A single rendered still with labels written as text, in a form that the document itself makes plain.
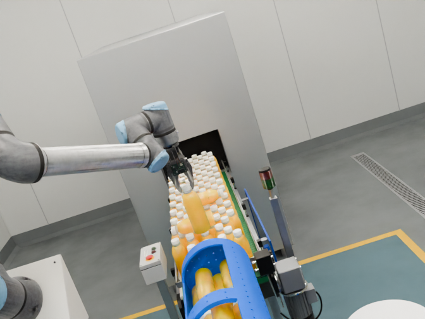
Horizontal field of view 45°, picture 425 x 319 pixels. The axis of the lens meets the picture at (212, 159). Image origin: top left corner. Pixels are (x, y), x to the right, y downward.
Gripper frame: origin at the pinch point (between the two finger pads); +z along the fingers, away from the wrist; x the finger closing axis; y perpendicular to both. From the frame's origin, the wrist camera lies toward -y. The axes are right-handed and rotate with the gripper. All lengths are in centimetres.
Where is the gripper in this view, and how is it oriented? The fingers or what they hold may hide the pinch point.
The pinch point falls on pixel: (186, 187)
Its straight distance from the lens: 209.2
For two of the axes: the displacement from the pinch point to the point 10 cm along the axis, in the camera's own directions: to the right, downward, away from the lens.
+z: 3.2, 9.0, 3.0
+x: 9.4, -3.4, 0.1
